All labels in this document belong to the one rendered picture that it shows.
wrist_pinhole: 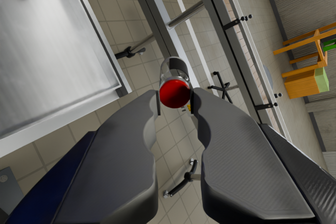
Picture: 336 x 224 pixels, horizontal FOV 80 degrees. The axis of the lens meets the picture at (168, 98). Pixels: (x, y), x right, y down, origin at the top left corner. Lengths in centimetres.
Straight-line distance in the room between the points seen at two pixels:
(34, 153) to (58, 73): 91
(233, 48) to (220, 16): 17
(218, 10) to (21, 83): 93
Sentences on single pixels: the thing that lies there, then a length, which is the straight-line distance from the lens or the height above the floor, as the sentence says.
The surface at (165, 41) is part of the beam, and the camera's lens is 135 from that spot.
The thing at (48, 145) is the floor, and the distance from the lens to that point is 135.
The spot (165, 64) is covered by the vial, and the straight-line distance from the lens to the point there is 16.
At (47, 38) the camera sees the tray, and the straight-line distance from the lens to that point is 49.
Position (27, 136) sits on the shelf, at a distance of 43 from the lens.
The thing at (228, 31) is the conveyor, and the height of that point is 90.
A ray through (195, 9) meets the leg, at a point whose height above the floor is 77.
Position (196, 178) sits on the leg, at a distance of 179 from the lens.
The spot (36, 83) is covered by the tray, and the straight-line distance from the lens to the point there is 45.
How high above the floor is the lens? 130
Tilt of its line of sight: 42 degrees down
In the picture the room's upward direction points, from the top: 72 degrees clockwise
